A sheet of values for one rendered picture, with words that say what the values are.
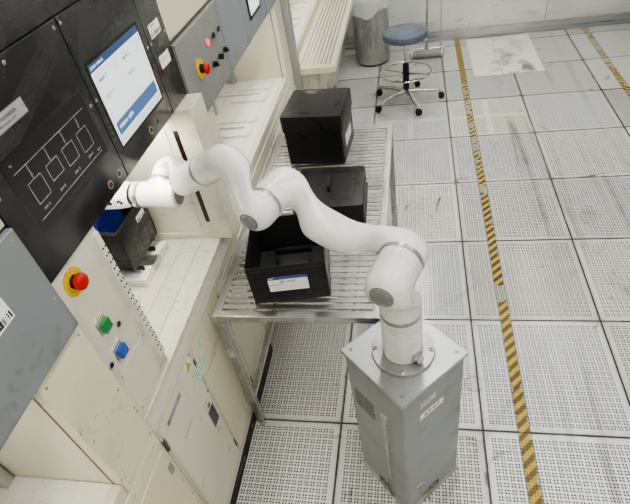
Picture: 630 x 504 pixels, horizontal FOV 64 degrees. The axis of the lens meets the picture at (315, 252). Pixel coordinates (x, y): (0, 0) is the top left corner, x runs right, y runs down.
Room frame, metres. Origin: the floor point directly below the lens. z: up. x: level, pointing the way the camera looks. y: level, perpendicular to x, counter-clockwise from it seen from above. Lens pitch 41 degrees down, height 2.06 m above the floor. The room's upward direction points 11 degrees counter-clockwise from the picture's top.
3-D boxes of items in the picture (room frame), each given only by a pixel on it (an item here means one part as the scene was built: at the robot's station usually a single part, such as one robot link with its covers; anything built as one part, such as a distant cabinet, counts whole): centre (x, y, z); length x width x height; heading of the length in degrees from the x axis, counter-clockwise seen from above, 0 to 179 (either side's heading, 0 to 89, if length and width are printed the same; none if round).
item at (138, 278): (1.48, 0.67, 0.89); 0.22 x 0.21 x 0.04; 74
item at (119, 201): (1.45, 0.58, 1.20); 0.11 x 0.10 x 0.07; 71
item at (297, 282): (1.39, 0.09, 0.85); 0.28 x 0.28 x 0.17; 83
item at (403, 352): (0.94, -0.21, 0.85); 0.19 x 0.19 x 0.18
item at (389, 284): (0.92, -0.19, 1.07); 0.19 x 0.12 x 0.24; 145
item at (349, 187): (1.75, -0.11, 0.83); 0.29 x 0.29 x 0.13; 77
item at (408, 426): (0.94, -0.21, 0.38); 0.28 x 0.28 x 0.76; 29
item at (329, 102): (2.23, -0.14, 0.89); 0.29 x 0.29 x 0.25; 70
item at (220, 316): (1.80, -0.06, 0.38); 1.30 x 0.60 x 0.76; 164
